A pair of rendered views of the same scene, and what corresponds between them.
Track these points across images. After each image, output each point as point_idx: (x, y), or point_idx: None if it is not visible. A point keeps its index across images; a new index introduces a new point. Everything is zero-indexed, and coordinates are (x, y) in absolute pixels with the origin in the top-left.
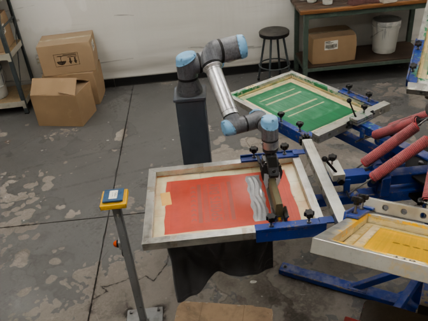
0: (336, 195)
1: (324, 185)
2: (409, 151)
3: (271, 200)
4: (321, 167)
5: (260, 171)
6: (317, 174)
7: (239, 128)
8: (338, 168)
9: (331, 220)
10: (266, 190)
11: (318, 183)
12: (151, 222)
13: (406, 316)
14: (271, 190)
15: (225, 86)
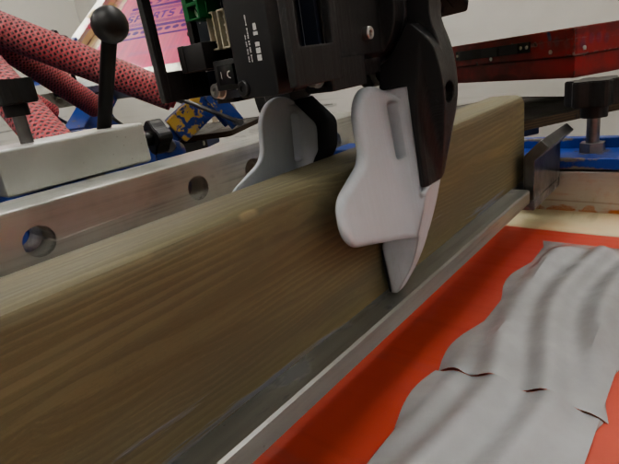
0: (242, 138)
1: (199, 156)
2: (1, 56)
3: (467, 226)
4: (12, 203)
5: (440, 65)
6: (111, 183)
7: None
8: (67, 133)
9: (351, 145)
10: (426, 283)
11: (146, 222)
12: None
13: None
14: (461, 134)
15: None
